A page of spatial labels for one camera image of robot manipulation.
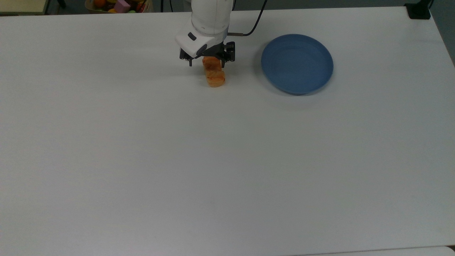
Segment box of colourful toys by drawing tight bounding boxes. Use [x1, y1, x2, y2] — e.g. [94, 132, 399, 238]
[85, 0, 154, 14]

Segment blue round plate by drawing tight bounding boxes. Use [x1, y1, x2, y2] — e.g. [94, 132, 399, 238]
[261, 34, 334, 95]

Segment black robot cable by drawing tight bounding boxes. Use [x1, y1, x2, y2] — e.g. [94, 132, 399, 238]
[227, 0, 268, 37]

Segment black table clamp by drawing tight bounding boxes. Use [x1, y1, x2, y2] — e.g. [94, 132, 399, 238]
[404, 0, 433, 20]

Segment light wooden desk top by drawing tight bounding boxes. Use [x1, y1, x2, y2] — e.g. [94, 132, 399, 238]
[0, 0, 50, 15]

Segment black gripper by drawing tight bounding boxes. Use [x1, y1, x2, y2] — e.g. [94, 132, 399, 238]
[179, 42, 236, 68]

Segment orange glazed bread roll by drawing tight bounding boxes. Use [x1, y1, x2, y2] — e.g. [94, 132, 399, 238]
[202, 56, 226, 88]

